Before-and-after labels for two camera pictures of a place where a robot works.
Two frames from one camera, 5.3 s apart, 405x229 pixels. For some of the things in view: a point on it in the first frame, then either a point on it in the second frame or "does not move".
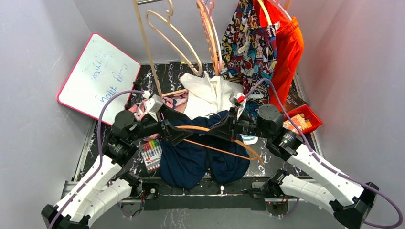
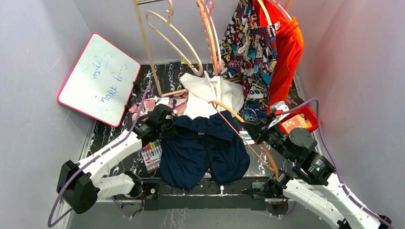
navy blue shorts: x=186 y=164 does not move
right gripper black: x=225 y=129 → x=255 y=129
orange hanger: x=254 y=156 → x=215 y=105
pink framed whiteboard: x=101 y=69 does not move
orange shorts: x=290 y=48 does not move
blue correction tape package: x=249 y=140 does not move
